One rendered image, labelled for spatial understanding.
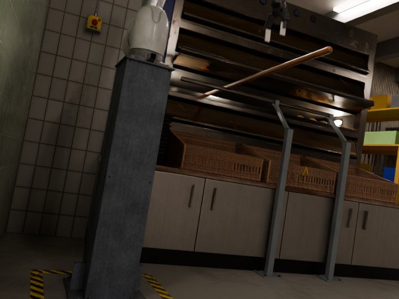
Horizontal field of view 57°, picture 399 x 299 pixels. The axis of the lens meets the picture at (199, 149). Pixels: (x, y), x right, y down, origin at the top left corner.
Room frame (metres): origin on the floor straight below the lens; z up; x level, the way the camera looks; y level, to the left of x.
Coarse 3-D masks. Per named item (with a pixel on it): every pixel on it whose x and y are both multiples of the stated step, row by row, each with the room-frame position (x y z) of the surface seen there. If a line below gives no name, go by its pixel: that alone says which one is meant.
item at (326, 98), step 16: (176, 64) 2.77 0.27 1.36; (192, 64) 2.74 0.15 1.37; (208, 64) 2.72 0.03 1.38; (224, 64) 2.70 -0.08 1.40; (256, 80) 2.91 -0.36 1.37; (272, 80) 2.88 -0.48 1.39; (288, 80) 2.89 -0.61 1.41; (304, 96) 3.13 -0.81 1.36; (320, 96) 3.10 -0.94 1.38; (336, 96) 3.06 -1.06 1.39
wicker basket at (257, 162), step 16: (176, 144) 2.47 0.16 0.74; (192, 144) 2.75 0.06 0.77; (208, 144) 2.80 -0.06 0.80; (224, 144) 2.84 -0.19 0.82; (176, 160) 2.40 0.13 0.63; (192, 160) 2.29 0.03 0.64; (208, 160) 2.76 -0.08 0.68; (224, 160) 2.36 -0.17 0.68; (240, 160) 2.39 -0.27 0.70; (256, 160) 2.43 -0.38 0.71; (240, 176) 2.40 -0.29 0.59; (256, 176) 2.44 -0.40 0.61
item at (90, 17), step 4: (88, 16) 2.43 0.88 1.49; (92, 16) 2.44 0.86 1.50; (96, 16) 2.45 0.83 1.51; (88, 20) 2.43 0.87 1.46; (88, 24) 2.44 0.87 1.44; (92, 24) 2.44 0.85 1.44; (100, 24) 2.46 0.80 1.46; (88, 28) 2.44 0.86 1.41; (92, 28) 2.45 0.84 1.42; (96, 28) 2.45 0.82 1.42; (100, 28) 2.46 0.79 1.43; (92, 32) 2.50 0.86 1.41; (96, 32) 2.49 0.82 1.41; (100, 32) 2.48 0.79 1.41
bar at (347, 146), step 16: (192, 80) 2.38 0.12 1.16; (256, 96) 2.55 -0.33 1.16; (320, 112) 2.73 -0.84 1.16; (288, 128) 2.38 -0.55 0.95; (336, 128) 2.68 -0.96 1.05; (288, 144) 2.39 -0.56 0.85; (288, 160) 2.40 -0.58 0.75; (336, 192) 2.58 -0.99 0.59; (336, 208) 2.56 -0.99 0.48; (272, 224) 2.41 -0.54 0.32; (336, 224) 2.55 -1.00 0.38; (272, 240) 2.38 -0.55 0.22; (336, 240) 2.55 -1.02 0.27; (272, 256) 2.39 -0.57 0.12; (256, 272) 2.41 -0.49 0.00; (272, 272) 2.40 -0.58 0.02
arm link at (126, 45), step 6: (144, 0) 1.80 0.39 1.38; (150, 0) 1.77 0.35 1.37; (156, 0) 1.78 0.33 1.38; (162, 0) 1.80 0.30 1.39; (162, 6) 1.81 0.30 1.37; (132, 18) 1.78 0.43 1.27; (126, 36) 1.72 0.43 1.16; (126, 42) 1.72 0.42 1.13; (126, 48) 1.75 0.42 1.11; (126, 54) 1.80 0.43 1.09
